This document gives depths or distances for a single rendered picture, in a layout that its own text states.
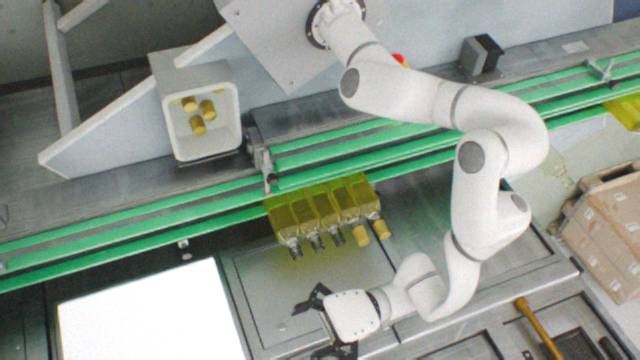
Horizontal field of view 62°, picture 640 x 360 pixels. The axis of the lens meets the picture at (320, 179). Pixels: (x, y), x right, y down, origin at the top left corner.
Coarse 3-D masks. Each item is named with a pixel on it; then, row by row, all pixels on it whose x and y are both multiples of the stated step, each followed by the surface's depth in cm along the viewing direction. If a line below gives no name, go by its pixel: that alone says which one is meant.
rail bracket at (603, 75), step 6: (582, 60) 164; (588, 60) 163; (594, 60) 163; (612, 60) 156; (588, 66) 164; (594, 66) 162; (606, 66) 158; (600, 72) 160; (606, 72) 159; (600, 78) 160; (606, 78) 159; (612, 84) 157; (618, 84) 157
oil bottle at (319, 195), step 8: (320, 184) 145; (312, 192) 143; (320, 192) 143; (328, 192) 144; (312, 200) 142; (320, 200) 142; (328, 200) 142; (320, 208) 140; (328, 208) 140; (336, 208) 140; (320, 216) 139; (328, 216) 139; (336, 216) 139; (328, 224) 138; (336, 224) 139
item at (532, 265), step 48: (384, 192) 168; (432, 192) 169; (192, 240) 154; (240, 240) 155; (432, 240) 158; (528, 240) 159; (48, 288) 143; (480, 288) 148; (528, 288) 146; (576, 288) 149; (0, 336) 134; (48, 336) 135; (384, 336) 135; (432, 336) 138; (480, 336) 141; (528, 336) 141; (576, 336) 142; (624, 336) 141
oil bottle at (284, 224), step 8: (264, 200) 142; (272, 200) 141; (280, 200) 141; (264, 208) 145; (272, 208) 139; (280, 208) 139; (288, 208) 140; (272, 216) 138; (280, 216) 138; (288, 216) 138; (272, 224) 140; (280, 224) 136; (288, 224) 136; (296, 224) 137; (280, 232) 135; (288, 232) 135; (296, 232) 136; (280, 240) 137; (288, 240) 135
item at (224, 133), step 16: (176, 96) 120; (208, 96) 133; (224, 96) 134; (176, 112) 133; (224, 112) 139; (176, 128) 137; (208, 128) 141; (224, 128) 142; (240, 128) 135; (176, 144) 131; (192, 144) 138; (208, 144) 139; (224, 144) 139
